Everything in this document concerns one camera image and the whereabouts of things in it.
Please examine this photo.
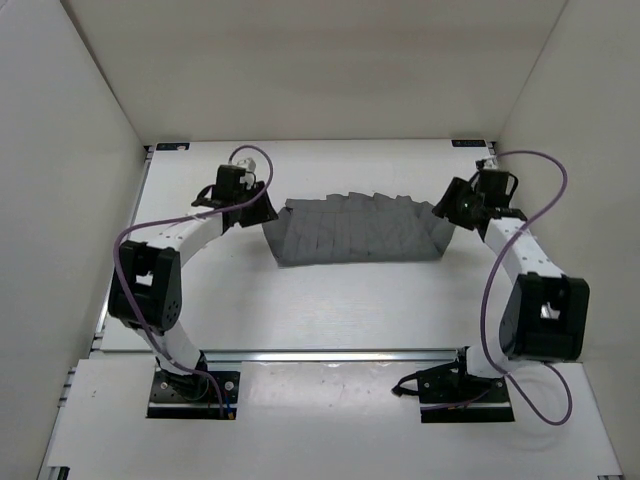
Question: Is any grey pleated skirt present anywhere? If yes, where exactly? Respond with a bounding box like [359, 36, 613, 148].
[263, 192, 455, 267]

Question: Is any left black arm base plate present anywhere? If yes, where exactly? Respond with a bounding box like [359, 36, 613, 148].
[146, 368, 241, 421]

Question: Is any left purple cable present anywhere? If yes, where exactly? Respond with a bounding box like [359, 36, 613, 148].
[113, 144, 275, 420]

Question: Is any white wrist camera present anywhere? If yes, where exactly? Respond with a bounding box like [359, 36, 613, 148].
[233, 157, 256, 174]
[475, 156, 499, 171]

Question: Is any silver aluminium front rail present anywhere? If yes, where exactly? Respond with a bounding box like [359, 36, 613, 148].
[89, 348, 566, 364]

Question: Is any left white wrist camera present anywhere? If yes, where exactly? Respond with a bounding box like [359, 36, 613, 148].
[233, 157, 256, 174]

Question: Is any left blue corner label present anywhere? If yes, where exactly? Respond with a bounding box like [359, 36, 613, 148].
[155, 142, 190, 151]

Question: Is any right blue corner label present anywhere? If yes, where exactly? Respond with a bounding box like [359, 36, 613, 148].
[451, 139, 487, 148]

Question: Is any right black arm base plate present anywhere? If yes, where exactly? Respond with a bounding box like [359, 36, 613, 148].
[417, 370, 515, 424]

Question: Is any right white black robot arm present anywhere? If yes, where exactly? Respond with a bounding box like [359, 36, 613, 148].
[391, 165, 590, 410]

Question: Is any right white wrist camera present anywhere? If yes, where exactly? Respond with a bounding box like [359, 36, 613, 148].
[475, 156, 499, 171]

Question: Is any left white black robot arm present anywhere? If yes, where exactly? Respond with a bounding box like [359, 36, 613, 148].
[108, 158, 278, 403]

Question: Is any blue corner label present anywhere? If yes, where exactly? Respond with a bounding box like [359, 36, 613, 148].
[451, 139, 487, 148]
[155, 142, 190, 151]

